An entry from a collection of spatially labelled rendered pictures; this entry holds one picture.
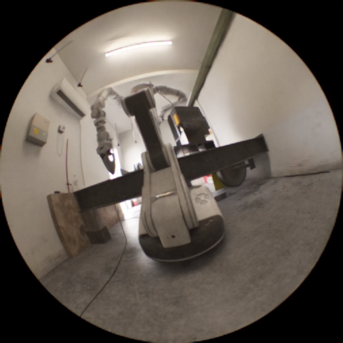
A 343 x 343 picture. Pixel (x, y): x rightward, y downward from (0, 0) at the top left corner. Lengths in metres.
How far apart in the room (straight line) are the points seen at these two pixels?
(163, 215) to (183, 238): 0.14
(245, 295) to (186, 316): 0.21
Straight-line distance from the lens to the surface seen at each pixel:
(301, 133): 1.64
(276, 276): 0.55
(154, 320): 0.54
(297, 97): 1.72
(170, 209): 0.46
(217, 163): 1.23
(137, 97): 0.72
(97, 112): 0.67
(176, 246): 0.53
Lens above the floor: 0.47
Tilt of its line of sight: 5 degrees up
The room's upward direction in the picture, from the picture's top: 18 degrees counter-clockwise
